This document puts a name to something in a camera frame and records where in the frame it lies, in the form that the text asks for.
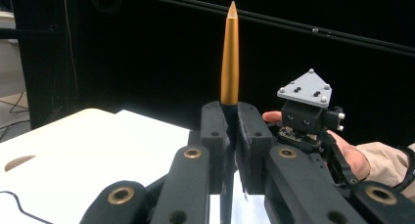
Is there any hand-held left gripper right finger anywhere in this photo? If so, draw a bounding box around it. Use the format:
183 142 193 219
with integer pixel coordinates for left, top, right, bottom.
235 101 278 196

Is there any white table sheet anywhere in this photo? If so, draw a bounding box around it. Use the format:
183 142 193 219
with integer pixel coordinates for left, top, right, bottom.
0 110 272 224

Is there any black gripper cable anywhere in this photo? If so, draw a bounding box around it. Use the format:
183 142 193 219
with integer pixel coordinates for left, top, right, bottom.
392 146 415 192

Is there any black curtain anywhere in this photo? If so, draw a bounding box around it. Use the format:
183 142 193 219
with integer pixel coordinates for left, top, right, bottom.
9 0 415 149

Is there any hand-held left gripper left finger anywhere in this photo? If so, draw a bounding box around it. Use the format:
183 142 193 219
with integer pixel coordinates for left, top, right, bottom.
200 101 231 195

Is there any black metal frame bar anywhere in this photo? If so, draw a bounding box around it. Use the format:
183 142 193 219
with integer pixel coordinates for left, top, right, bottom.
112 0 415 58

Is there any black pen with orange end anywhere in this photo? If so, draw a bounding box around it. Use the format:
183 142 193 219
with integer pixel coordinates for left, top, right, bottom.
219 1 240 224

